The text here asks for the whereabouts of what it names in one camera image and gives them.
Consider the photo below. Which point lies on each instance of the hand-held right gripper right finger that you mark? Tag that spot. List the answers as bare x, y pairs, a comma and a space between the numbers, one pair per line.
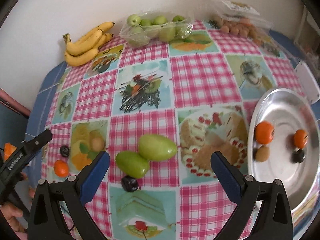
226, 177

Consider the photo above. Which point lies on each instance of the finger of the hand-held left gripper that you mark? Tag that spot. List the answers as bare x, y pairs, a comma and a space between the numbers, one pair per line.
37, 142

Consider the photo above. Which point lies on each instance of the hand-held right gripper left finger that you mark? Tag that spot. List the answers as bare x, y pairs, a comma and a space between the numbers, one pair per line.
96, 177

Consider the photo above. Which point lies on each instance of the dark cherry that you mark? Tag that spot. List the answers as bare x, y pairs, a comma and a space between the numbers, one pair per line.
65, 150
298, 156
130, 183

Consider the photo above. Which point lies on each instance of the brown longan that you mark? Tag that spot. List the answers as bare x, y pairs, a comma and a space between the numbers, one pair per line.
97, 143
262, 153

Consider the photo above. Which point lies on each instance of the orange tangerine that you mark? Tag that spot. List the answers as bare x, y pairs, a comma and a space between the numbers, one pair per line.
300, 138
264, 132
61, 168

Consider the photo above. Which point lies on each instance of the green mango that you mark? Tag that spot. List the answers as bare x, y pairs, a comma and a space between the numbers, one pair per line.
132, 165
157, 147

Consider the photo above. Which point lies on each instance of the round metal tray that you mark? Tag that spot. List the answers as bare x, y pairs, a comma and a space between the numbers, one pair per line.
282, 120

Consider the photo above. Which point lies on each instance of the person's left hand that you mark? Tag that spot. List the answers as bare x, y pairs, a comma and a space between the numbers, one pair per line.
11, 211

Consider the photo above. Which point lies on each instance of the orange plastic cup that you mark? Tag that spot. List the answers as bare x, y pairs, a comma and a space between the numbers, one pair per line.
8, 150

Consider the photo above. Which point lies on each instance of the pink pole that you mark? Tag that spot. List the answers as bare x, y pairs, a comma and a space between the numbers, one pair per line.
12, 102

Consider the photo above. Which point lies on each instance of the yellow banana bunch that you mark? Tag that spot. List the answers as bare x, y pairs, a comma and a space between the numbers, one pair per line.
80, 58

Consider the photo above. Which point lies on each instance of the pink checked printed tablecloth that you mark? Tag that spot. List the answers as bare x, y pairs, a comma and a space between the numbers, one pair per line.
200, 80

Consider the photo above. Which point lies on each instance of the white card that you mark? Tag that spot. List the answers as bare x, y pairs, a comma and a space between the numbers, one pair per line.
306, 80

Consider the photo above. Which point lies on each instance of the plastic bag of brown longans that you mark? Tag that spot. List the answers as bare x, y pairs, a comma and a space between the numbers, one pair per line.
237, 28

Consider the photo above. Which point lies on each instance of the plastic bag of green apples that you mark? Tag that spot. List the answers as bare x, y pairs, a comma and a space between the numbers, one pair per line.
150, 33

